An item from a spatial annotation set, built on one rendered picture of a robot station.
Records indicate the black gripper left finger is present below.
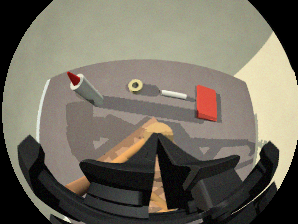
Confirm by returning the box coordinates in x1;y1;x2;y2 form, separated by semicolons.
79;133;158;206

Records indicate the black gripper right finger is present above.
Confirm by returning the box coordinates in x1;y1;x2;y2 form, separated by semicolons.
157;133;240;210

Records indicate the tan wooden stool seat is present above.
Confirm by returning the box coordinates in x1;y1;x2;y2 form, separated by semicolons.
97;117;166;212

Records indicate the grey bottle with red pointed cap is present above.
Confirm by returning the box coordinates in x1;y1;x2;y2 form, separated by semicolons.
67;72;104;107

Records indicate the tan wooden stool leg frame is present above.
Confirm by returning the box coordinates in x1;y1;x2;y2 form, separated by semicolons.
65;122;176;212

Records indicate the white cylindrical rod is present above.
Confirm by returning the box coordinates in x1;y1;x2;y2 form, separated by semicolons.
161;90;186;99

